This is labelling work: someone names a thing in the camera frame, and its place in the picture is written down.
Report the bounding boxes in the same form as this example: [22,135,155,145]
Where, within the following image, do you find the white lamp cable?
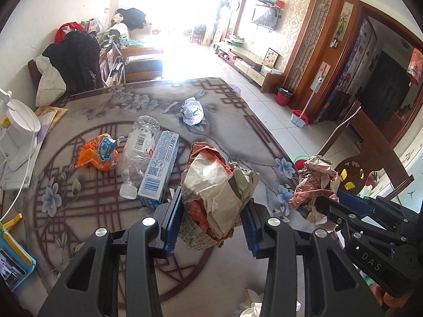
[0,132,38,223]

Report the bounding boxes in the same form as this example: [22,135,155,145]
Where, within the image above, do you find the red dustpan with broom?
[290,76,323,128]

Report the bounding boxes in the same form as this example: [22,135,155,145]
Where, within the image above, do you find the silver foil wrapper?
[163,97,204,126]

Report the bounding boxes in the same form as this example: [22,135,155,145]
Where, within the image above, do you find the blue phone stand toy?
[0,213,36,292]

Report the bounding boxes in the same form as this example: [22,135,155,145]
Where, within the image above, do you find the clear plastic water bottle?
[118,115,160,200]

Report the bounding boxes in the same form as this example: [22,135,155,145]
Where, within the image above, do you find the red bin with green rim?
[293,155,318,173]

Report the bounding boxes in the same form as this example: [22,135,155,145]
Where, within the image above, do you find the orange snack bag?
[75,133,120,172]

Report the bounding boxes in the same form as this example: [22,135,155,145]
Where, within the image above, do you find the brown paper bag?
[178,142,260,250]

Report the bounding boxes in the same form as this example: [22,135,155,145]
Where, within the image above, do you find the person's right hand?
[370,283,410,308]

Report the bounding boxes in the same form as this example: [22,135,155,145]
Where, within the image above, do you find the tv cabinet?
[216,41,282,94]

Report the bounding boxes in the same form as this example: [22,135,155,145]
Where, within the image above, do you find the wall mounted television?
[252,6,280,30]

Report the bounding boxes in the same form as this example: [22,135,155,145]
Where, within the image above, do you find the small red trash can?
[276,87,293,106]

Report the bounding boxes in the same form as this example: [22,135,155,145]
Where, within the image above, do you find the blue white toothpaste box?
[138,130,179,209]

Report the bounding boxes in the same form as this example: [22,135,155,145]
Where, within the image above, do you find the white desk lamp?
[1,90,41,172]

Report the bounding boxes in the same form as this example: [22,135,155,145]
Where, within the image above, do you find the black clothes pile on chair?
[42,31,103,96]

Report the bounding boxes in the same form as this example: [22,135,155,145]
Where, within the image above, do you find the wooden sofa bench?
[121,46,163,82]

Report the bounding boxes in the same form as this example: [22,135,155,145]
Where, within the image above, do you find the white cloth bag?
[34,55,67,107]

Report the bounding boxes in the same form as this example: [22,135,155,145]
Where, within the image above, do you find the wooden dining chair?
[318,101,414,200]

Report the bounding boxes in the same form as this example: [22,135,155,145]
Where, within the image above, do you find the purple plastic stool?
[229,85,242,97]

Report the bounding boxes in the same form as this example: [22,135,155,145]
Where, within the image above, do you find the yellow framed book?
[34,106,68,128]

